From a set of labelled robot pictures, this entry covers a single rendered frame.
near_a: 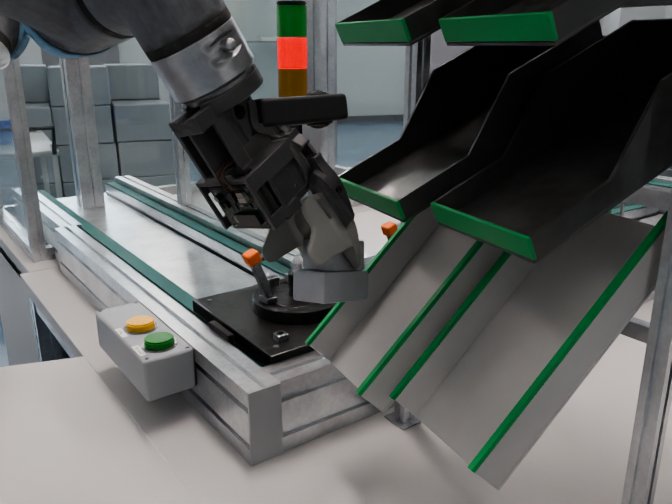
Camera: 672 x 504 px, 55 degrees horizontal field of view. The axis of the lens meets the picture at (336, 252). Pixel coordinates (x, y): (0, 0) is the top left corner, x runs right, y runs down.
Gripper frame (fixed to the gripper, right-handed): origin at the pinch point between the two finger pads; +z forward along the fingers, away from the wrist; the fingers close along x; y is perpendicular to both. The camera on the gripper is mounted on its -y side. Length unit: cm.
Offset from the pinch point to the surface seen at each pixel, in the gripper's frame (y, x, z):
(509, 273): -8.6, 12.1, 9.7
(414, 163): -14.6, 1.4, -0.5
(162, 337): 8.0, -32.2, 9.6
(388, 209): -4.4, 4.9, -1.9
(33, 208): -14, -110, 3
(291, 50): -40, -35, -8
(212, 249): -27, -73, 25
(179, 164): -45, -95, 13
